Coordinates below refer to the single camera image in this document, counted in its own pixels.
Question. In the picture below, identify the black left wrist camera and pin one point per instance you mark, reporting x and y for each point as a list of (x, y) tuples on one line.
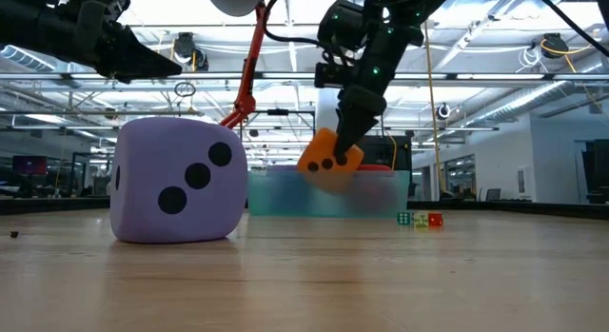
[(104, 4)]

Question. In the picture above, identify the red desk lamp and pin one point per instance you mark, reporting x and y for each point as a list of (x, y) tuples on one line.
[(247, 84)]

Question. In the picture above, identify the black perforated metal case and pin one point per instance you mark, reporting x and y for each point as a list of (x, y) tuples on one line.
[(390, 153)]

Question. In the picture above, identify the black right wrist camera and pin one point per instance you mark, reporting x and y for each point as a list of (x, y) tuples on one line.
[(333, 74)]

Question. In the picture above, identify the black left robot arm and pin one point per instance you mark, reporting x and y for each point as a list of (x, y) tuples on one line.
[(28, 23)]

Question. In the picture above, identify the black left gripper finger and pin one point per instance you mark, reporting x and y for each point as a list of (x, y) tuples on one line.
[(133, 61)]

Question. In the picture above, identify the small yellow die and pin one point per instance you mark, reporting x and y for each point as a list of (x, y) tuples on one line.
[(420, 220)]

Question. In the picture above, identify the black aluminium table frame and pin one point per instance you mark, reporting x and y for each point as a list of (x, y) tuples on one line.
[(47, 206)]

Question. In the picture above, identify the teal translucent plastic bin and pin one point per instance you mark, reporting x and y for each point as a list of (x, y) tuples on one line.
[(285, 199)]

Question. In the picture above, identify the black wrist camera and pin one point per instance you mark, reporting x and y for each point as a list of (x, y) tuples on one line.
[(333, 74), (104, 4)]

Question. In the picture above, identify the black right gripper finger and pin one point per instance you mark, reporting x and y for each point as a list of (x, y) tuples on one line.
[(354, 132)]

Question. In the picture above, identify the black cabinet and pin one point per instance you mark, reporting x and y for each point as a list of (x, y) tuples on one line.
[(597, 170)]

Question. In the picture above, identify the purple foam die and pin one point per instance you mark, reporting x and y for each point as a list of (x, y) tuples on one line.
[(157, 156)]

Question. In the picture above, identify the orange foam die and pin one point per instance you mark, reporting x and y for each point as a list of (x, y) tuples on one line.
[(319, 151)]

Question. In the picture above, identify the small green die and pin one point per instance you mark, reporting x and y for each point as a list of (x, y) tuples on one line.
[(403, 218)]

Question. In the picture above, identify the small red die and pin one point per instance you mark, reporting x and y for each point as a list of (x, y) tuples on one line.
[(435, 220)]

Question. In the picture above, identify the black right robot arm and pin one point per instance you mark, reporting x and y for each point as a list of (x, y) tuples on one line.
[(409, 4)]

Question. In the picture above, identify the dark monitor screen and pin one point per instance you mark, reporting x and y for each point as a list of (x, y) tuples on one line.
[(29, 164)]

